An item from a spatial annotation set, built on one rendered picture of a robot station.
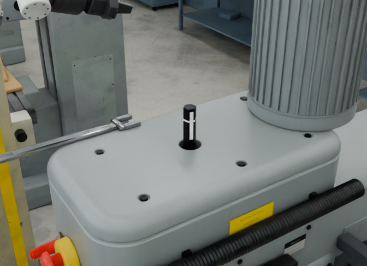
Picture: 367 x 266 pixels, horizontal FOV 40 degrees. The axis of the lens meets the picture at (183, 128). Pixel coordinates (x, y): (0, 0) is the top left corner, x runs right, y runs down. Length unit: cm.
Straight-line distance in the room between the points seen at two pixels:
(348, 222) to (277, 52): 41
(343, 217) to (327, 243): 6
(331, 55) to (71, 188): 45
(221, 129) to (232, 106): 9
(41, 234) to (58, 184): 287
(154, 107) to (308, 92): 432
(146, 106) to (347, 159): 417
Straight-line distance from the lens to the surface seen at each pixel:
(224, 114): 93
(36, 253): 93
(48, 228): 369
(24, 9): 114
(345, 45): 85
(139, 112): 504
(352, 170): 106
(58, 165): 81
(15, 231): 299
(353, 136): 117
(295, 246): 97
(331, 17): 82
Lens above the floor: 232
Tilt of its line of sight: 29 degrees down
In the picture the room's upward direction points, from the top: straight up
